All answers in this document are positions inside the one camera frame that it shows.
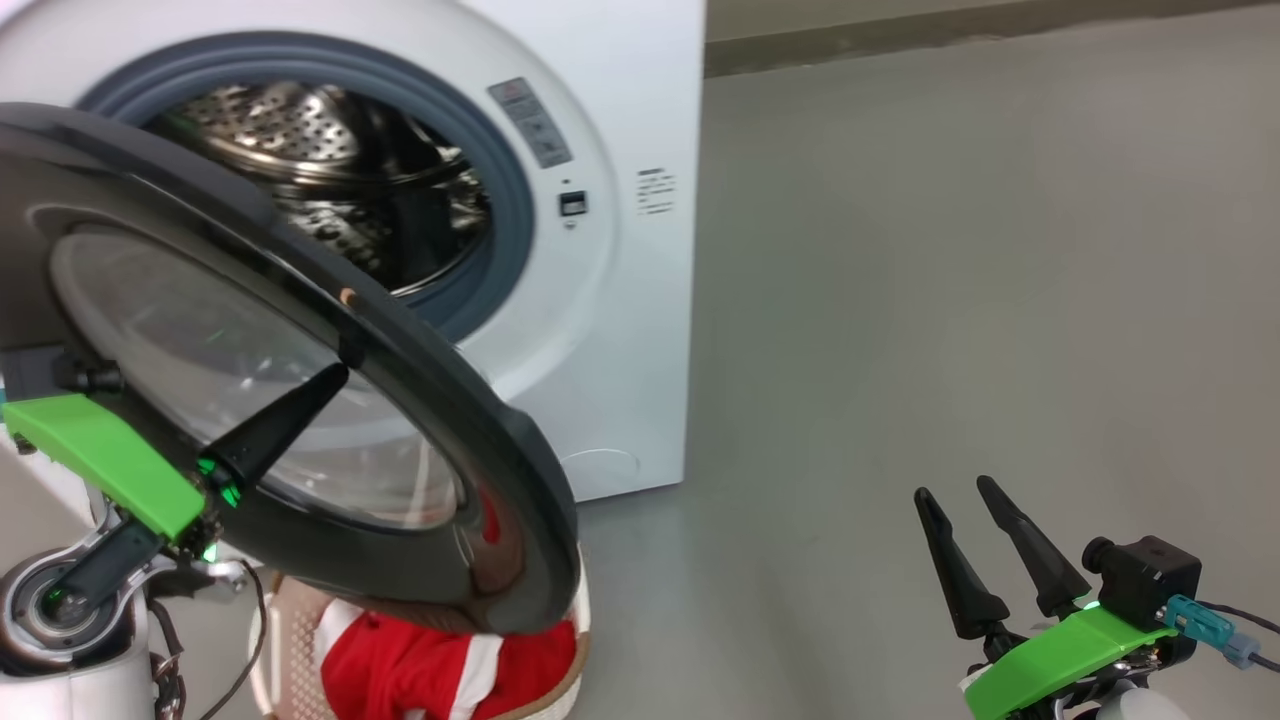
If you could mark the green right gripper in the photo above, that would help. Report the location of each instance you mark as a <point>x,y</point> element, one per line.
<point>1060,660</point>

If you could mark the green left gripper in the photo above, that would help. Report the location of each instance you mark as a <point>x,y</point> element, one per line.
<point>100,450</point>

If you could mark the black round glass washer door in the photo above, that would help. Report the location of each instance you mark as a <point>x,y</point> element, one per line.
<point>450,420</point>

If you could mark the red garment with white trim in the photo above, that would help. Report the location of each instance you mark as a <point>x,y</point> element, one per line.
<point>400,665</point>

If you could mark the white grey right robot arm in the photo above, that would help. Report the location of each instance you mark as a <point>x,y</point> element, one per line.
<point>1130,705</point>

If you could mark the cream perforated basket brown rim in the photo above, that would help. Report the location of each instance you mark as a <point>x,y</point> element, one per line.
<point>290,640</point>

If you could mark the grey rubber door gasket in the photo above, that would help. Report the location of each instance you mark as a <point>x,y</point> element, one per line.
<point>505,200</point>

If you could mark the white front-load washing machine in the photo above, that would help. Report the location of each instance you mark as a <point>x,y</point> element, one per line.
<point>620,350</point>

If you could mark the black door latch socket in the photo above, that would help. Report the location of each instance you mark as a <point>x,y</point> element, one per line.
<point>573,203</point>

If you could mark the round drain filter cover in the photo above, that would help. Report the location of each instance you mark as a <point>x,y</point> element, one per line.
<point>600,470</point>

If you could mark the grey rectangular warning sticker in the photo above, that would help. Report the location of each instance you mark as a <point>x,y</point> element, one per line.
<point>530,122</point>

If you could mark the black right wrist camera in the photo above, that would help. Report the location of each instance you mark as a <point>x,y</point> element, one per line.
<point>1150,580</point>

